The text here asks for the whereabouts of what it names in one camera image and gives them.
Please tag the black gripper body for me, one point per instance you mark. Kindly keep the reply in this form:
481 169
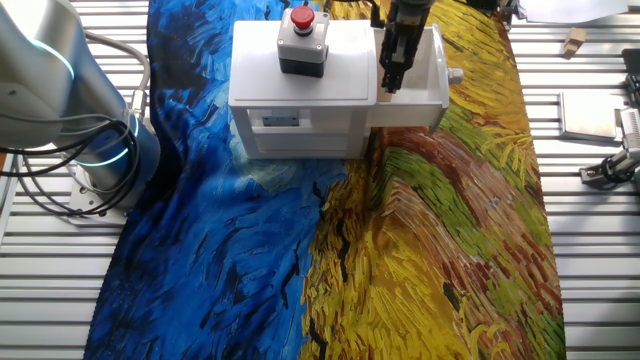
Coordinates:
405 30

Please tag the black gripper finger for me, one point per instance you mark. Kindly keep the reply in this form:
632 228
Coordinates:
402 65
388 70

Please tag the grey box with red button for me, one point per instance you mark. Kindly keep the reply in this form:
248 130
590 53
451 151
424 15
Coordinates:
302 45

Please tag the small wooden block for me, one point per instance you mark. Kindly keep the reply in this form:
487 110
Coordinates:
574 40

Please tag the shiny metal plate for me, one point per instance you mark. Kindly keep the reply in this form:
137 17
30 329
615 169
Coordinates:
589 116

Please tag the painted wheatfield print cloth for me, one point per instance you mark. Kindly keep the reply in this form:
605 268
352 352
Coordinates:
400 275

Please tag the dark rectangular object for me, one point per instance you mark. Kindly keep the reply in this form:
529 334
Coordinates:
631 61

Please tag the grey metal bracket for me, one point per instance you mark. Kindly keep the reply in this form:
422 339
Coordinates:
506 11

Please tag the white drawer cabinet frame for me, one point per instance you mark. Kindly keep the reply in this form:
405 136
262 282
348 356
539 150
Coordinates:
255 65

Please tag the metal camera base bracket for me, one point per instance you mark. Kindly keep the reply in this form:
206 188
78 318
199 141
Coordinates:
592 176

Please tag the ribbed silver camera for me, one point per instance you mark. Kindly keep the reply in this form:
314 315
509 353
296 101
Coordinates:
631 127

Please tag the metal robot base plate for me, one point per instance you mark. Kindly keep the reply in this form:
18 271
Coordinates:
75 200

